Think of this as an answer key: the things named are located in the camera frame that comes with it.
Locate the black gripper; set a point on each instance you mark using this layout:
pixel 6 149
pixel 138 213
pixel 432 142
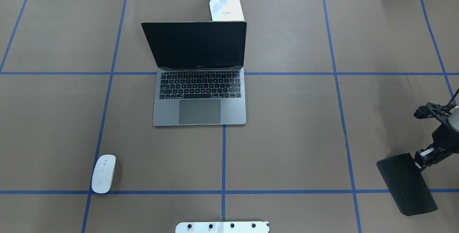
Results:
pixel 443 139

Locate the grey laptop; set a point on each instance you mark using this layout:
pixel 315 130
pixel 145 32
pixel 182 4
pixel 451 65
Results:
pixel 200 78

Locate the white desk lamp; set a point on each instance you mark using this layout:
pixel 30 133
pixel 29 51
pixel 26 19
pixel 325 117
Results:
pixel 226 10

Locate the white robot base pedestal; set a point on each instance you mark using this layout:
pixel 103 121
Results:
pixel 223 227

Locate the white wireless mouse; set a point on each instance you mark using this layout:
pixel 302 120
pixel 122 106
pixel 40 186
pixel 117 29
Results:
pixel 103 174

